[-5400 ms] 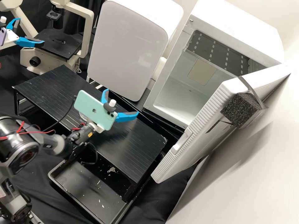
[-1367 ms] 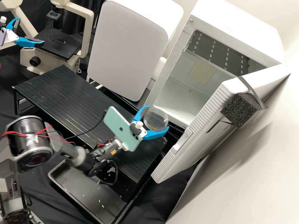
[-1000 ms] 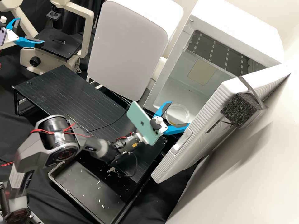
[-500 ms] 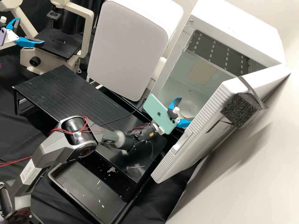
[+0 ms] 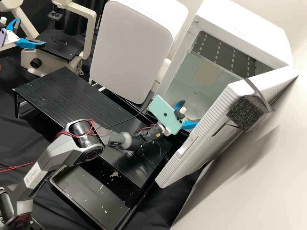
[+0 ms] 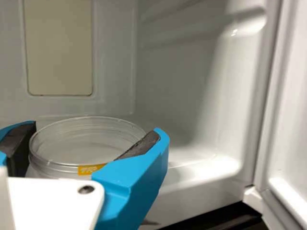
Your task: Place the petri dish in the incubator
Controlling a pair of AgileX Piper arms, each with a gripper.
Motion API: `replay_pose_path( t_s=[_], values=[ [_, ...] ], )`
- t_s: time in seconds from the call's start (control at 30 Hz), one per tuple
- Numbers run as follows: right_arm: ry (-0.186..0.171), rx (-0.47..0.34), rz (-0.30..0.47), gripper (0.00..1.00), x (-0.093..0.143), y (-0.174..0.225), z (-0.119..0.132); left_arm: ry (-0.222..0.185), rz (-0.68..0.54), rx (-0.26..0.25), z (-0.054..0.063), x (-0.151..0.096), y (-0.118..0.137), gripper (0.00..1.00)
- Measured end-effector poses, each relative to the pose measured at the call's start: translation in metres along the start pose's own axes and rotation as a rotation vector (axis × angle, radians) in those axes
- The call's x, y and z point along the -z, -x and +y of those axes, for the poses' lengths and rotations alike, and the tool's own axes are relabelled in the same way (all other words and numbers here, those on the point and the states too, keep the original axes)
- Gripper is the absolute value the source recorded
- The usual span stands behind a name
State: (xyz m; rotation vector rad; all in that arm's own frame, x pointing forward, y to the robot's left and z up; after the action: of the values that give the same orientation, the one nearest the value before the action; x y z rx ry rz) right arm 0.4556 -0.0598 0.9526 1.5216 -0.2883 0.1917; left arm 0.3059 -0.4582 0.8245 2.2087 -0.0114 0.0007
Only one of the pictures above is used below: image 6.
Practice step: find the incubator door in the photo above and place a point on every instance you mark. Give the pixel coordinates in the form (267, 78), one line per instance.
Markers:
(292, 119)

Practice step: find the petri dish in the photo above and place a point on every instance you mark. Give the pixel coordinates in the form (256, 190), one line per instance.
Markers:
(72, 153)

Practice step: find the white incubator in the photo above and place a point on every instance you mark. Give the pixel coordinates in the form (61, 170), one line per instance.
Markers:
(180, 83)

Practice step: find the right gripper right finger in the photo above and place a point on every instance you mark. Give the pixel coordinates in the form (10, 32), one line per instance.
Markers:
(136, 182)

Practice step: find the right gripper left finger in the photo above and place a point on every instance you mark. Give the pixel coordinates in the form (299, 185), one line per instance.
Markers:
(19, 143)

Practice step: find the black platform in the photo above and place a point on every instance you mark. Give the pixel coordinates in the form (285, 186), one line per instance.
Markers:
(216, 219)

